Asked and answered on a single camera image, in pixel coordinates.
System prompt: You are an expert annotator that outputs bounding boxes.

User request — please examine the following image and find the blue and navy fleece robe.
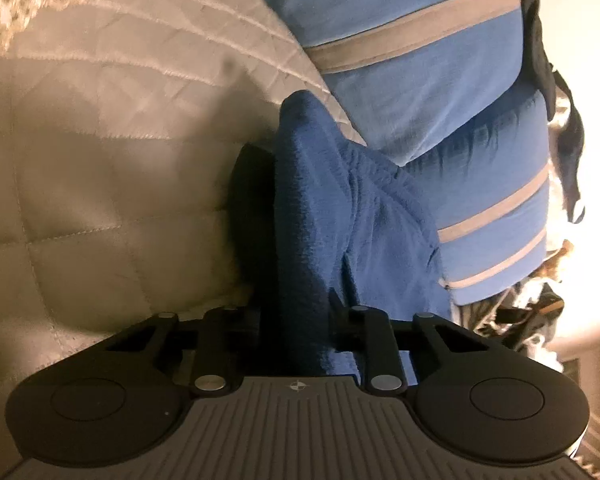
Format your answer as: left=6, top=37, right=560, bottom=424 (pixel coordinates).
left=227, top=90, right=453, bottom=378

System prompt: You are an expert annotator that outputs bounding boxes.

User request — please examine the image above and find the grey quilted sofa cover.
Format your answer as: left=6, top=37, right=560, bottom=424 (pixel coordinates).
left=0, top=0, right=367, bottom=463

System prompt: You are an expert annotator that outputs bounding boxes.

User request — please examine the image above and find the black cloth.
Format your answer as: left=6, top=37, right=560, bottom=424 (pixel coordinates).
left=514, top=0, right=555, bottom=122

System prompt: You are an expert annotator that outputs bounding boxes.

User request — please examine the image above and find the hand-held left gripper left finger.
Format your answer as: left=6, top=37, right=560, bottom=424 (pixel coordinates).
left=105, top=305, right=243, bottom=396

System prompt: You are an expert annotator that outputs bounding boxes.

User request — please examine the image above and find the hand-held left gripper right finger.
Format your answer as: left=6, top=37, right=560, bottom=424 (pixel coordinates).
left=327, top=287, right=486, bottom=395

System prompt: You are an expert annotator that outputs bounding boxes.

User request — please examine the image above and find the black bag with straps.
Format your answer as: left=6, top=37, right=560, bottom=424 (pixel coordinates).
left=460, top=282, right=567, bottom=356

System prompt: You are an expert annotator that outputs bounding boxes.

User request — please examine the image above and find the blue grey-striped cushion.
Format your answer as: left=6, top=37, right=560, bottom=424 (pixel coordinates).
left=405, top=87, right=552, bottom=307
left=230, top=0, right=532, bottom=167

